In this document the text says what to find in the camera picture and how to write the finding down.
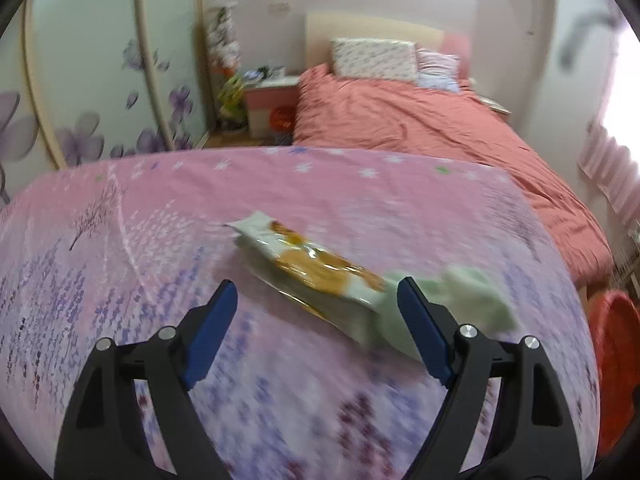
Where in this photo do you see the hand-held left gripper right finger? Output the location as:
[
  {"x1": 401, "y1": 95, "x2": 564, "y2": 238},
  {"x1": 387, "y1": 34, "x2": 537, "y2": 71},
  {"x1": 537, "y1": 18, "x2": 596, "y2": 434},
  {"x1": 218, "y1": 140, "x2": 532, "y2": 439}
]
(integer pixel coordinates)
[{"x1": 396, "y1": 276, "x2": 583, "y2": 480}]

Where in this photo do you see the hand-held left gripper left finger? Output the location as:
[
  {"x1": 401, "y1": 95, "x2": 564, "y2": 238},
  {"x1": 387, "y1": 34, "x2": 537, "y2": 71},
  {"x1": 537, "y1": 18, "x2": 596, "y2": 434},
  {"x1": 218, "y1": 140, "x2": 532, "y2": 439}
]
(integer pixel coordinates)
[{"x1": 54, "y1": 280, "x2": 238, "y2": 480}]

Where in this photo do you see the white orange cookie packet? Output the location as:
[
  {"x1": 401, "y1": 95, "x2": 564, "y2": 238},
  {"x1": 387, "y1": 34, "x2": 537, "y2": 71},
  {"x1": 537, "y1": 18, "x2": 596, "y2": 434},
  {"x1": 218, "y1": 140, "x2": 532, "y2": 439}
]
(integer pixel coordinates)
[{"x1": 223, "y1": 211, "x2": 388, "y2": 346}]

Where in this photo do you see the orange plastic basket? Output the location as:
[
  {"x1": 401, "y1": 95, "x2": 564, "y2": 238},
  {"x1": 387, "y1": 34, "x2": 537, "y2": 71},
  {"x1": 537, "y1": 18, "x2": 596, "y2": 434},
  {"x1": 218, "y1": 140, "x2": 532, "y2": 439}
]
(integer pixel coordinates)
[{"x1": 586, "y1": 290, "x2": 640, "y2": 461}]

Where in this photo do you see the pale green sock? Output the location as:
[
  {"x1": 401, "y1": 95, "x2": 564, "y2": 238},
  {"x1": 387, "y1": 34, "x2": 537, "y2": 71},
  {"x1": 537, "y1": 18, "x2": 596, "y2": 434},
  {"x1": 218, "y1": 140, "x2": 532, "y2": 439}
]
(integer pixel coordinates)
[{"x1": 370, "y1": 266, "x2": 518, "y2": 361}]

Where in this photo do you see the pink lavender print blanket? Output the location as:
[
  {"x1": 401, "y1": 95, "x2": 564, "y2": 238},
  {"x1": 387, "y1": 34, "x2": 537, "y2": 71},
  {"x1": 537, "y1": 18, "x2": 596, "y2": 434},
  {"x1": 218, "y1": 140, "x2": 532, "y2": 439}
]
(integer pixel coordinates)
[{"x1": 0, "y1": 146, "x2": 601, "y2": 480}]

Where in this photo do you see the orange duvet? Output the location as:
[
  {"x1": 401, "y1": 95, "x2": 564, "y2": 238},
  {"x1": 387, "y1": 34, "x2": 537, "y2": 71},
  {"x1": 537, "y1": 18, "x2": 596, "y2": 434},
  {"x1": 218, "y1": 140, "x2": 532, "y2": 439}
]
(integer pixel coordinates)
[{"x1": 291, "y1": 64, "x2": 615, "y2": 288}]

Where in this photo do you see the red round object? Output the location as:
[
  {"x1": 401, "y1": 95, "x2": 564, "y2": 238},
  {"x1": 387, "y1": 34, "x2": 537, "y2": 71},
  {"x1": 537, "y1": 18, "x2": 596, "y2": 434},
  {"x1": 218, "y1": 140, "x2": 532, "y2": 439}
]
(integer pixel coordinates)
[{"x1": 269, "y1": 105, "x2": 296, "y2": 133}]

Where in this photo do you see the pink nightstand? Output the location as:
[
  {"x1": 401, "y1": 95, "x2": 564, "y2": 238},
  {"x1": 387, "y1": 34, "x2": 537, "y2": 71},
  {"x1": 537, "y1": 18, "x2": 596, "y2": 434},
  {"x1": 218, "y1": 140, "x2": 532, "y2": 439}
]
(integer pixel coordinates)
[{"x1": 243, "y1": 76, "x2": 302, "y2": 137}]

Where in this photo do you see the open book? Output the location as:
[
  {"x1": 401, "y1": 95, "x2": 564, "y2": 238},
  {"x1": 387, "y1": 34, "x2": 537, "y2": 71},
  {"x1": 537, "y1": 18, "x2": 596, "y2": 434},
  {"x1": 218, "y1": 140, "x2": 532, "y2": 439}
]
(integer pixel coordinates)
[{"x1": 475, "y1": 94, "x2": 512, "y2": 115}]

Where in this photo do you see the pink curtain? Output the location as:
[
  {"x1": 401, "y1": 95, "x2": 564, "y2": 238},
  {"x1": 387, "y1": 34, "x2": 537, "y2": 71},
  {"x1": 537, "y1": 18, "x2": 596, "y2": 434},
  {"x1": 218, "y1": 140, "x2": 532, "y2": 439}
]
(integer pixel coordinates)
[{"x1": 577, "y1": 35, "x2": 640, "y2": 221}]

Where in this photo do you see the striped pink pillow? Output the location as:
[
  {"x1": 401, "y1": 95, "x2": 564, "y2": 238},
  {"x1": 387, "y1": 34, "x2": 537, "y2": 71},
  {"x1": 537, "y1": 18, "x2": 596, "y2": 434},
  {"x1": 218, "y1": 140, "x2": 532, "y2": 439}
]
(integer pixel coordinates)
[{"x1": 416, "y1": 49, "x2": 461, "y2": 92}]

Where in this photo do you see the floral pillow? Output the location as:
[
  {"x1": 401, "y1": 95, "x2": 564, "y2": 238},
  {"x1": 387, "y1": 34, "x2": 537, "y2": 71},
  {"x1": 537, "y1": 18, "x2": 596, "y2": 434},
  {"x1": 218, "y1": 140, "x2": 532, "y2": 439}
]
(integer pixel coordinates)
[{"x1": 330, "y1": 37, "x2": 418, "y2": 82}]

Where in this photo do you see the column of plush toys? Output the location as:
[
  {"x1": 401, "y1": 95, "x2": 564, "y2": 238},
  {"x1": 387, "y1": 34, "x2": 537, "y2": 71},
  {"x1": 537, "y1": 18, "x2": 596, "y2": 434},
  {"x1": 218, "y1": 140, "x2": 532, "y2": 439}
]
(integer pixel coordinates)
[{"x1": 205, "y1": 6, "x2": 248, "y2": 131}]

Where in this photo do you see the floral wardrobe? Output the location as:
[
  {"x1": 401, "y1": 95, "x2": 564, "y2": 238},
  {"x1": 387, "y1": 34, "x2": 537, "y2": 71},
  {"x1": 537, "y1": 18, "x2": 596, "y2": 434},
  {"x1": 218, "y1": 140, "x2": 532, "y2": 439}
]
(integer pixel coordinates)
[{"x1": 0, "y1": 0, "x2": 211, "y2": 201}]

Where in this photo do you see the beige headboard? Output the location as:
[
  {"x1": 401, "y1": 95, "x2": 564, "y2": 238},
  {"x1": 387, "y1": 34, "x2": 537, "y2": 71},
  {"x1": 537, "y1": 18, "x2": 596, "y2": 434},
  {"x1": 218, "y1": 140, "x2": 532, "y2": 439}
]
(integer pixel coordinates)
[{"x1": 305, "y1": 11, "x2": 472, "y2": 81}]

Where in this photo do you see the white wire rack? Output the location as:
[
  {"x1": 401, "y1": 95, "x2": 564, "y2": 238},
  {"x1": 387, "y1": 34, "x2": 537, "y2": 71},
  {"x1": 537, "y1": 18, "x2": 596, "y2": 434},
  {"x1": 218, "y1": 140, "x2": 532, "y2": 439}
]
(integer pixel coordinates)
[{"x1": 615, "y1": 230, "x2": 640, "y2": 288}]

